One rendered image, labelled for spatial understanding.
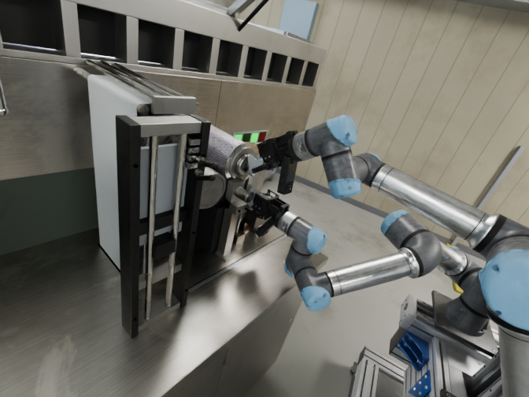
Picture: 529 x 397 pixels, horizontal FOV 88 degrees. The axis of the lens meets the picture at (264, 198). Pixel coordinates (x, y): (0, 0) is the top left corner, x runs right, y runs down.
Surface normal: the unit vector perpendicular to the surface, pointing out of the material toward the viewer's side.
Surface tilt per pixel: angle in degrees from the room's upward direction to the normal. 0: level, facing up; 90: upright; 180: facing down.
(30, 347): 0
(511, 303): 84
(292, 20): 90
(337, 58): 90
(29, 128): 90
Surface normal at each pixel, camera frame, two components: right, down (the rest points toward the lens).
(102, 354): 0.22, -0.85
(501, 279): -0.68, 0.10
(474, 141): -0.45, 0.34
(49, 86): 0.73, 0.47
